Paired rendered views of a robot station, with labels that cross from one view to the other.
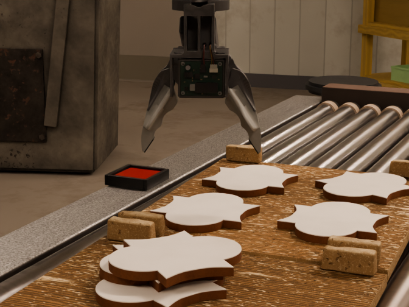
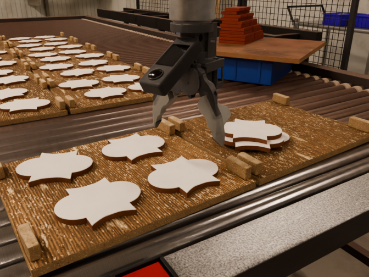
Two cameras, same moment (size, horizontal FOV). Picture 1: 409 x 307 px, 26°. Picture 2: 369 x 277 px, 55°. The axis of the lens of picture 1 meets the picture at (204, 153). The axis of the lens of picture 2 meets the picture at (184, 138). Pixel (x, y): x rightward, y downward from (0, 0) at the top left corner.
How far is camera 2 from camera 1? 1.66 m
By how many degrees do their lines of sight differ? 130
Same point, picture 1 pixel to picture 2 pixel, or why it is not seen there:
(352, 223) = (133, 139)
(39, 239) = (298, 214)
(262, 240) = (183, 150)
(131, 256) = (270, 131)
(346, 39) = not seen: outside the picture
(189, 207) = (192, 175)
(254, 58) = not seen: outside the picture
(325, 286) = (195, 126)
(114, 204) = (212, 246)
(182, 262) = (251, 123)
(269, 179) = (94, 189)
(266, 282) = not seen: hidden behind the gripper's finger
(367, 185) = (59, 162)
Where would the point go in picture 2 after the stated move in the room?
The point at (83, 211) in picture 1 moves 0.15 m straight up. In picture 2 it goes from (247, 243) to (255, 154)
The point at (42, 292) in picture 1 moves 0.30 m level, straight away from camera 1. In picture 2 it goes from (311, 150) to (294, 227)
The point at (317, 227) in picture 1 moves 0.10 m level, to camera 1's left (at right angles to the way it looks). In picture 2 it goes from (154, 142) to (190, 152)
